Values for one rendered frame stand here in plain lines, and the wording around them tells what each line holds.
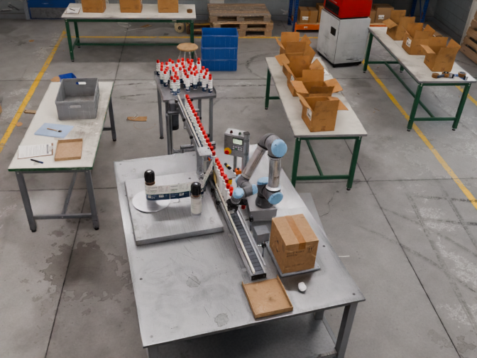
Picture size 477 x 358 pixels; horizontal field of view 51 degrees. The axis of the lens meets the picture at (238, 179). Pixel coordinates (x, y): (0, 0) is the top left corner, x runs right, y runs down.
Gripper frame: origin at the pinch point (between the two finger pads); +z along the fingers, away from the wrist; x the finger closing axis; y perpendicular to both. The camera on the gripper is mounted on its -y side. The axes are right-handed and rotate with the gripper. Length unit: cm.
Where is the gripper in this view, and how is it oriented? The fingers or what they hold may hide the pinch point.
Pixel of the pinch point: (233, 209)
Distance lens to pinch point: 397.3
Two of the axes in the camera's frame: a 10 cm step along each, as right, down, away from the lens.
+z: -1.7, 4.3, 8.9
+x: 2.2, 8.9, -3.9
